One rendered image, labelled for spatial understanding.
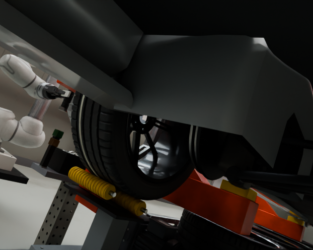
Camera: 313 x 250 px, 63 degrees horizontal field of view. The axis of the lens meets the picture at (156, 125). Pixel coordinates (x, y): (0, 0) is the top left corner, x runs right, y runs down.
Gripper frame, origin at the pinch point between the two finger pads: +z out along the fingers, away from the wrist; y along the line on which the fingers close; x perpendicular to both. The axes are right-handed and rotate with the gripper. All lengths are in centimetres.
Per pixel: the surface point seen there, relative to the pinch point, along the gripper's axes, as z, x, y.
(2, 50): -281, 58, -40
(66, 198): -7, -50, -29
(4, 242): -24, -83, -15
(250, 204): 78, -17, -60
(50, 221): -12, -65, -28
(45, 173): -4.2, -39.3, -8.6
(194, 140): 74, -6, -1
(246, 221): 78, -25, -62
